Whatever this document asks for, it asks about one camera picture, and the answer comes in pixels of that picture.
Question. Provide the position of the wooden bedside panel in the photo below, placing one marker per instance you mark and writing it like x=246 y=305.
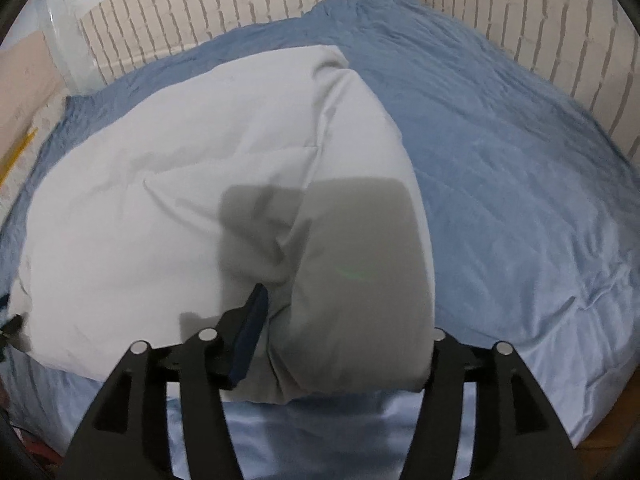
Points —
x=599 y=446

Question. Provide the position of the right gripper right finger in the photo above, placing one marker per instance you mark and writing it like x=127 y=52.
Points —
x=517 y=434

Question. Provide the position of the pink padded headboard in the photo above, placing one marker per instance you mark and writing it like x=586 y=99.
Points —
x=28 y=78

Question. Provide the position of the light grey puffer jacket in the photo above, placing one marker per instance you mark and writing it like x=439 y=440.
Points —
x=283 y=169

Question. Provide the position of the blue bed sheet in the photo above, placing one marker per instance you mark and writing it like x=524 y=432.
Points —
x=534 y=216

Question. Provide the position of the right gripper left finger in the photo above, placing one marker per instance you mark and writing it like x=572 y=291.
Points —
x=124 y=434

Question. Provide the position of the floral mattress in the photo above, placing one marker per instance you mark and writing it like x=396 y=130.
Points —
x=23 y=158

